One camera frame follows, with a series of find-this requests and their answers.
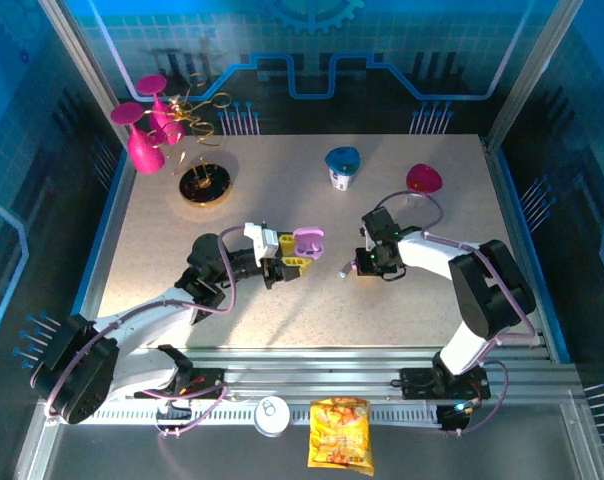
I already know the purple earbud charging case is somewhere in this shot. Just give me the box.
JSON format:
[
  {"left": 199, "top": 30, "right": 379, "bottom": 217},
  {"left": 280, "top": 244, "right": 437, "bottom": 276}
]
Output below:
[{"left": 291, "top": 226, "right": 327, "bottom": 261}]

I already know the pink wine glass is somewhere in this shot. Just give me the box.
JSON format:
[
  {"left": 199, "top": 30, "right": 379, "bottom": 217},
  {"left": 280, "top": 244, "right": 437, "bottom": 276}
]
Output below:
[
  {"left": 134, "top": 74, "right": 187, "bottom": 146},
  {"left": 109, "top": 102, "right": 166, "bottom": 175}
]

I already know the yellow chips bag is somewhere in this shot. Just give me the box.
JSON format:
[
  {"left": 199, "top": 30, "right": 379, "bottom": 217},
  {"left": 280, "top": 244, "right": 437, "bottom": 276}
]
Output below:
[{"left": 306, "top": 396, "right": 377, "bottom": 477}]

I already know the gold wire stand black base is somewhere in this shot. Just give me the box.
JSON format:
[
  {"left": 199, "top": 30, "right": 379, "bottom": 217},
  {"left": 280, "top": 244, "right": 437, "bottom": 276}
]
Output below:
[{"left": 145, "top": 72, "right": 234, "bottom": 209}]

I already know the white drink can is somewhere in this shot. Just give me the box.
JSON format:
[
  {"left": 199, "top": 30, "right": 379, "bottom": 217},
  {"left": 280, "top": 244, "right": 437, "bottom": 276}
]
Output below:
[{"left": 253, "top": 395, "right": 292, "bottom": 439}]

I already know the aluminium left rear post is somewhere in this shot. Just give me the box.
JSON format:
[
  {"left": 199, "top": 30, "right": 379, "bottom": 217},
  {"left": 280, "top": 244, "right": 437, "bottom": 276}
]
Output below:
[{"left": 35, "top": 0, "right": 138, "bottom": 151}]

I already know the aluminium right rear post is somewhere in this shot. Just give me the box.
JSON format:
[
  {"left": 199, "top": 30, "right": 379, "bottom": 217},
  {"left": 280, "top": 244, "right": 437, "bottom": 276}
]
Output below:
[{"left": 481, "top": 0, "right": 586, "bottom": 156}]

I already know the aluminium post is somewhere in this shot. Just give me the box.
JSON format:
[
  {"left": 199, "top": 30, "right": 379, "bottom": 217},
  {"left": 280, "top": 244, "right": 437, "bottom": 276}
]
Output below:
[
  {"left": 481, "top": 0, "right": 586, "bottom": 156},
  {"left": 35, "top": 0, "right": 138, "bottom": 151}
]

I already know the aluminium front rail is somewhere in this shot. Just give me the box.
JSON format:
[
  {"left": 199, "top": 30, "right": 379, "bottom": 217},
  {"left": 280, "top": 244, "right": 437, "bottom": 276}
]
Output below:
[{"left": 31, "top": 344, "right": 588, "bottom": 431}]

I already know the white cup blue lid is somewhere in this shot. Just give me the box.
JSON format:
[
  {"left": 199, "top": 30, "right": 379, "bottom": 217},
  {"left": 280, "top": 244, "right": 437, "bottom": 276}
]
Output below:
[{"left": 324, "top": 145, "right": 362, "bottom": 192}]

